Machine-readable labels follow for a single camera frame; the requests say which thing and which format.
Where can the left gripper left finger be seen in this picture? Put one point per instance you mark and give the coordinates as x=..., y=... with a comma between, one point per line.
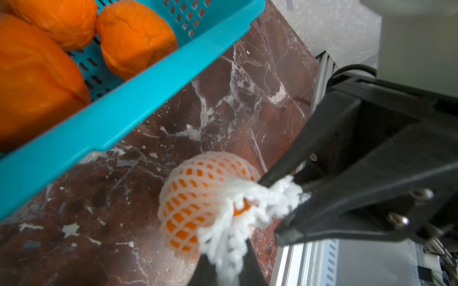
x=204, y=274

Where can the aluminium front rail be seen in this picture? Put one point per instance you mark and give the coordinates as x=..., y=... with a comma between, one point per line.
x=307, y=254

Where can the netted orange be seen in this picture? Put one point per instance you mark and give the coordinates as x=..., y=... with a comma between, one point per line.
x=188, y=198

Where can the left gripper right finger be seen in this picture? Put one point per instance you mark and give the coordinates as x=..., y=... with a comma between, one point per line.
x=251, y=274

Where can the teal plastic basket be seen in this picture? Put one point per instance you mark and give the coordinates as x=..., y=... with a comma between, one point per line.
x=204, y=30

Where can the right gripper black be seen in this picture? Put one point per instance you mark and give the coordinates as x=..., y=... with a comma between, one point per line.
x=400, y=179

